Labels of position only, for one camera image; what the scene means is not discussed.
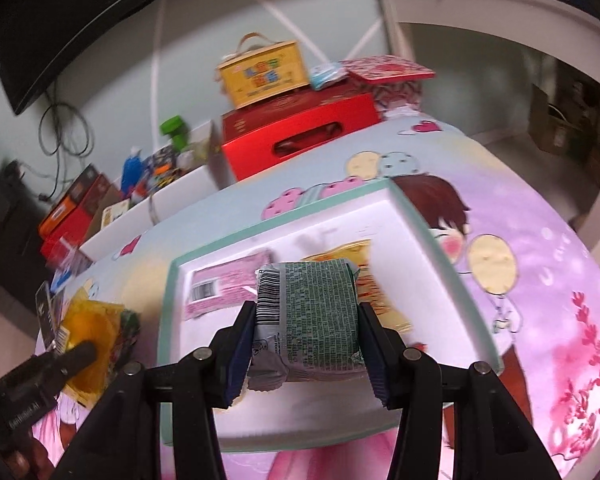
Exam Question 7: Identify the light blue packet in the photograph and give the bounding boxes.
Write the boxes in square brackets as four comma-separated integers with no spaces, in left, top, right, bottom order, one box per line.
[310,61,351,91]

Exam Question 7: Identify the large red gift box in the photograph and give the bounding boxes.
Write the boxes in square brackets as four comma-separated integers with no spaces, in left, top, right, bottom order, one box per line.
[221,92,383,183]

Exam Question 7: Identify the yellow translucent snack packet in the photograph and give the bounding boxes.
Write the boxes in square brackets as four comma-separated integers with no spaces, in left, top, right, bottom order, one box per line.
[55,300,141,408]

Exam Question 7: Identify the white desk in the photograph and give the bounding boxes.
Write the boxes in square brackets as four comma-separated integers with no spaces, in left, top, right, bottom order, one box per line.
[375,0,600,266]

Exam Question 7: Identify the black cables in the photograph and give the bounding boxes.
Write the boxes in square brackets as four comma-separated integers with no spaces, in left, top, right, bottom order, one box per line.
[37,87,88,201]

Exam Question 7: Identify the brown cardboard box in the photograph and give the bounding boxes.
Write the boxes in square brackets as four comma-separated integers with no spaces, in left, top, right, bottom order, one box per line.
[527,82,573,156]

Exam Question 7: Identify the green silver snack packet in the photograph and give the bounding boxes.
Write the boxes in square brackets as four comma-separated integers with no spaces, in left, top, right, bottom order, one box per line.
[247,259,366,391]

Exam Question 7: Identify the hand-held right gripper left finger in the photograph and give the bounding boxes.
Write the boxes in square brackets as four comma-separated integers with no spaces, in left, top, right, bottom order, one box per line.
[52,300,258,480]

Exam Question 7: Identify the yellow egg roll packet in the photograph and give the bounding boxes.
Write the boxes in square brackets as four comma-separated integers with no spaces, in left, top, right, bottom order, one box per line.
[305,240,411,333]

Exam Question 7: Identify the white cardboard carton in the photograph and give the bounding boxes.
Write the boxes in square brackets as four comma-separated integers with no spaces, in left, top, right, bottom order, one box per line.
[78,120,231,261]

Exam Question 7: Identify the white tray teal rim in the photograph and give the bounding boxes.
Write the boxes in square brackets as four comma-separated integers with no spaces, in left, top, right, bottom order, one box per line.
[160,180,506,453]

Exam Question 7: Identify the clear round ball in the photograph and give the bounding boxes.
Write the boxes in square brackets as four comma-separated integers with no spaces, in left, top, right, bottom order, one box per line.
[177,142,208,168]

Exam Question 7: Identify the blue white box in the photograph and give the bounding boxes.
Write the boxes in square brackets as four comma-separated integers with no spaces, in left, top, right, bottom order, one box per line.
[50,260,76,293]

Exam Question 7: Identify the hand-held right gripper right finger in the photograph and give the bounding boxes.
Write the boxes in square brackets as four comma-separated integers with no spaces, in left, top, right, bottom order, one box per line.
[357,301,563,480]

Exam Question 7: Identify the yellow gift box with handle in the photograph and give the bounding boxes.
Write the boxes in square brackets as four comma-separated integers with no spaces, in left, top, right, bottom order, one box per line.
[216,34,308,108]

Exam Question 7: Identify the orange box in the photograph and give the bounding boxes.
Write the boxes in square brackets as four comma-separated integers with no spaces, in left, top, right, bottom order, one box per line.
[39,164,98,236]

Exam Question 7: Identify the red patterned box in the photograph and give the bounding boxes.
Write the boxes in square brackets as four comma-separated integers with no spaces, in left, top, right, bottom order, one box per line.
[342,55,436,111]

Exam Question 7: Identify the blue bottle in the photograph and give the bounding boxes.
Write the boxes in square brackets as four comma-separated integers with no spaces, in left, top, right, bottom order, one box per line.
[121,147,146,196]

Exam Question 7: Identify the colourful patterned pouch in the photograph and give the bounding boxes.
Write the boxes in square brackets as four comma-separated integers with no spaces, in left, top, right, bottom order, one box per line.
[145,147,178,186]

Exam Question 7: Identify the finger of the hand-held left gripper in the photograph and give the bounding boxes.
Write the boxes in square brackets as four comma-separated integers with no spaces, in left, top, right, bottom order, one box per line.
[50,341,99,378]

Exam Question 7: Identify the red flat box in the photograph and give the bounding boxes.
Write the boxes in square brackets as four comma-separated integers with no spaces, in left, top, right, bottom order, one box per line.
[40,175,111,261]

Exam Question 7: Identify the black cabinet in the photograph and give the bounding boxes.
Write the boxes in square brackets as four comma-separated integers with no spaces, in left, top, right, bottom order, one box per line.
[0,147,46,311]

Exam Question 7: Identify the green dumbbell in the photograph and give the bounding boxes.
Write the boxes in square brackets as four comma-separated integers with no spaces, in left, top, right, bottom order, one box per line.
[160,116,191,151]

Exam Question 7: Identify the yellow white card box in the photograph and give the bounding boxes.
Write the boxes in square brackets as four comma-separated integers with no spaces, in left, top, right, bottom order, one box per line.
[101,200,131,226]

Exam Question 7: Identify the person's left hand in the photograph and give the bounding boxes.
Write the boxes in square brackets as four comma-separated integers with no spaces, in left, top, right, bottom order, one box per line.
[7,437,52,480]

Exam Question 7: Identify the pink snack packet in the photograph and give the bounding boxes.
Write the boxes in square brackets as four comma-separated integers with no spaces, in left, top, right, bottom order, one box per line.
[185,249,276,318]

